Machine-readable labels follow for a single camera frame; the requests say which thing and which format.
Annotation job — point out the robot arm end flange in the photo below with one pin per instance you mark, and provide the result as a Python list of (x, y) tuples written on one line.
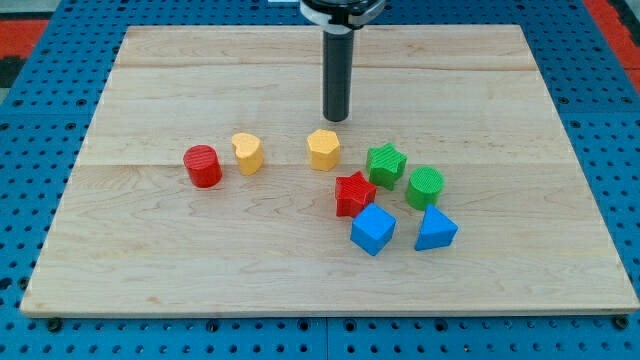
[(341, 16)]

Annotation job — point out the red star block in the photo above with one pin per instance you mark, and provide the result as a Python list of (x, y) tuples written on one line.
[(352, 194)]

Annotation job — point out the green star block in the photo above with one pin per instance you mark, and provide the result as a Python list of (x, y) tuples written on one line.
[(385, 165)]

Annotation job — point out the yellow heart block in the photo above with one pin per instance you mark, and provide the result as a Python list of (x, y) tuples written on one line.
[(248, 152)]

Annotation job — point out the yellow hexagon block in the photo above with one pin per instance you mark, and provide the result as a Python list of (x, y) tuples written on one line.
[(324, 149)]

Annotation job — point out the blue cube block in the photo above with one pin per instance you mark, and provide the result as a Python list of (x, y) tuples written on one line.
[(372, 229)]

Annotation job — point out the green cylinder block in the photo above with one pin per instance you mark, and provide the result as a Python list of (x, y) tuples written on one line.
[(424, 187)]

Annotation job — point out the light wooden board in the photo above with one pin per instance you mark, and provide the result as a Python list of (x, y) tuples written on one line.
[(134, 238)]

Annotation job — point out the red cylinder block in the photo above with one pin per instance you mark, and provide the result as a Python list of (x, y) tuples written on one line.
[(202, 165)]

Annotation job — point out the blue triangle block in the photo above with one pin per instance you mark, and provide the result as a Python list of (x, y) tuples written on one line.
[(436, 230)]

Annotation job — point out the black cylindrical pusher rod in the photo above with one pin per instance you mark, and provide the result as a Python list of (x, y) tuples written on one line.
[(337, 70)]

